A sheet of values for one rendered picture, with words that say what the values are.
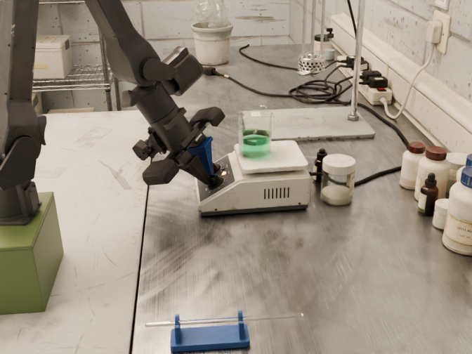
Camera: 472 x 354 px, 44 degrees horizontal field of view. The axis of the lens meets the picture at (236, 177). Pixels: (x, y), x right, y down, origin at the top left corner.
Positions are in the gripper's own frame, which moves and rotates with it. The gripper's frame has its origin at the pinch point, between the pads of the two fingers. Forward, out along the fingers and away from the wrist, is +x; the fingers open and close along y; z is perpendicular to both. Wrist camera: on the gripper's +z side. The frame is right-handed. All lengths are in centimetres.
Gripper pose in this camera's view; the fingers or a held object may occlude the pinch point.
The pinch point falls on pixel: (200, 167)
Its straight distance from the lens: 103.1
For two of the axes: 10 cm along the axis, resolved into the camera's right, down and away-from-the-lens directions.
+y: -5.0, 6.6, -5.5
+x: 5.1, 7.5, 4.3
